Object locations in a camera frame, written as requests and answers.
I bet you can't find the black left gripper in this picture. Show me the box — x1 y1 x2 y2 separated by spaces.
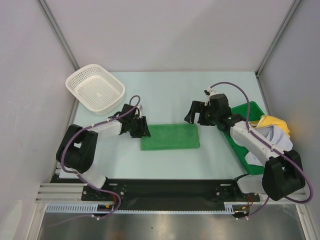
128 116 151 139

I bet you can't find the green microfiber towel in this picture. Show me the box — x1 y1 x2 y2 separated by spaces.
140 123 201 151

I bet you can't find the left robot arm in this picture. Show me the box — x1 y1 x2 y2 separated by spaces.
56 104 151 200

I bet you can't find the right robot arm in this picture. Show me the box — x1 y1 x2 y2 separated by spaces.
184 93 306 201

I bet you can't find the green plastic tray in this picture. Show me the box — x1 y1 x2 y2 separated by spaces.
224 101 272 176

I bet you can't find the white perforated plastic basket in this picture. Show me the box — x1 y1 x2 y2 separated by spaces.
65 64 126 116

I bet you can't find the yellow cloth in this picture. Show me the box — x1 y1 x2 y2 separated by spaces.
249 115 290 137

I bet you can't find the light blue cloth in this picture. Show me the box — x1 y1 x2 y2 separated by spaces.
244 125 293 167

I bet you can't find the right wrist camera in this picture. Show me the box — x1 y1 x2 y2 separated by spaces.
204 87 218 105

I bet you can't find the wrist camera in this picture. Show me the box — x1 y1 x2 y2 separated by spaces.
204 87 218 105
133 104 143 119

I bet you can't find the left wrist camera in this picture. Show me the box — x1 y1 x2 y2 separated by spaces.
133 104 143 119

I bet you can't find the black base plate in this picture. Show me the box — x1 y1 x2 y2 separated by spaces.
81 177 261 211

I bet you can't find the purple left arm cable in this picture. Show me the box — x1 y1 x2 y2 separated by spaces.
47 95 142 227

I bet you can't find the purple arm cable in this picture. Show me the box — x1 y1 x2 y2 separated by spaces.
47 95 142 227
209 81 315 221

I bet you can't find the grey slotted cable duct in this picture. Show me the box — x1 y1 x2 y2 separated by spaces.
46 202 248 216

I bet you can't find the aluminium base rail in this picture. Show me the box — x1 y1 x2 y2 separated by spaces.
35 183 306 205

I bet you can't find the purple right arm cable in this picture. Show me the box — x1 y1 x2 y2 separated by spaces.
209 81 315 221

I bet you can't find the right aluminium frame post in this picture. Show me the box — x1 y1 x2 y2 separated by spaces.
255 0 302 78

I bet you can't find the aluminium frame post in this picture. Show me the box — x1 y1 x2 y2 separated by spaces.
36 0 80 71
255 0 302 78

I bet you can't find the left aluminium frame post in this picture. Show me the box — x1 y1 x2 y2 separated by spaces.
36 0 80 71

